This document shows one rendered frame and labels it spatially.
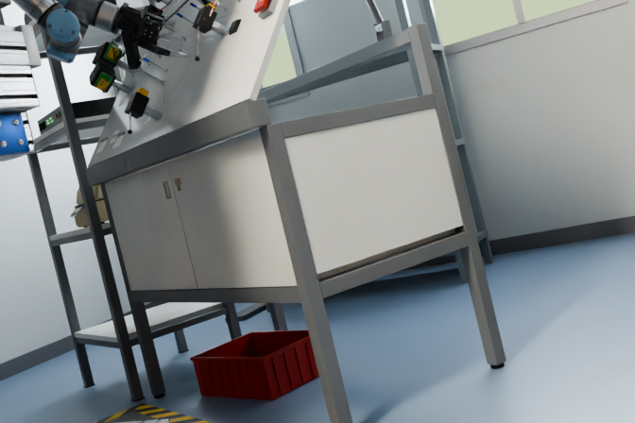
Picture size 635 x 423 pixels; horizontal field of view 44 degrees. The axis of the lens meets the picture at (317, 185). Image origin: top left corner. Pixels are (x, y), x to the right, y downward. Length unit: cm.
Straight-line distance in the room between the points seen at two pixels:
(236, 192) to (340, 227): 30
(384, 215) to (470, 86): 229
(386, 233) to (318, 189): 24
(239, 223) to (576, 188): 244
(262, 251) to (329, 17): 272
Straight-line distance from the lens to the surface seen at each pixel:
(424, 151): 217
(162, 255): 257
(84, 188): 296
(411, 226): 210
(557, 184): 420
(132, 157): 251
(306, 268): 189
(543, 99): 418
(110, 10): 218
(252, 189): 199
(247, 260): 209
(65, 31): 202
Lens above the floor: 67
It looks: 1 degrees down
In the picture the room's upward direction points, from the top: 14 degrees counter-clockwise
